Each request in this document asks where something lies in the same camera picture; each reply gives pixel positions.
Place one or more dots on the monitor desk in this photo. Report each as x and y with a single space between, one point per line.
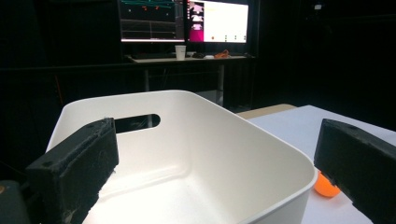
186 71

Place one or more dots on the orange ping pong ball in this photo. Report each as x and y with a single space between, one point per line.
325 188

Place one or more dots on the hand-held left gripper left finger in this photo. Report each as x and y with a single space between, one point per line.
74 168

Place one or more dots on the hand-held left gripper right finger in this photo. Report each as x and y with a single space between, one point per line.
358 161

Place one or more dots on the dark graph monitor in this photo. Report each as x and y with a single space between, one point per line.
151 20

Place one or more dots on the bright white monitor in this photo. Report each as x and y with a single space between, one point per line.
219 21

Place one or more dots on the black computer mouse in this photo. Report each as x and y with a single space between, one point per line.
198 55

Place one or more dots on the white plastic bin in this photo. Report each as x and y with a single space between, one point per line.
193 161

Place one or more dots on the white paper cup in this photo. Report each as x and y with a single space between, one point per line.
180 52

